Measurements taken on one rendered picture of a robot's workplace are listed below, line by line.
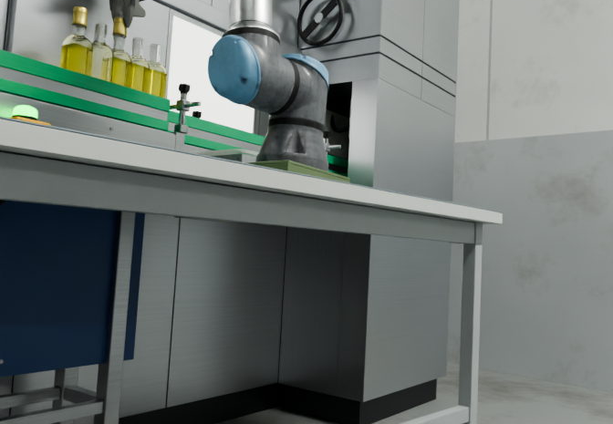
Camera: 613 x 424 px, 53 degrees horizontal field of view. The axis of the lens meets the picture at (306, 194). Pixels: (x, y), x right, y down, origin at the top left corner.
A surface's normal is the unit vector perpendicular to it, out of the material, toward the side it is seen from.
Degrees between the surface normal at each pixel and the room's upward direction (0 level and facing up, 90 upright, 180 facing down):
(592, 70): 90
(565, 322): 90
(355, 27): 90
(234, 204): 90
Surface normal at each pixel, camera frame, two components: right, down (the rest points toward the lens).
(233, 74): -0.67, -0.03
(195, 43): 0.81, -0.01
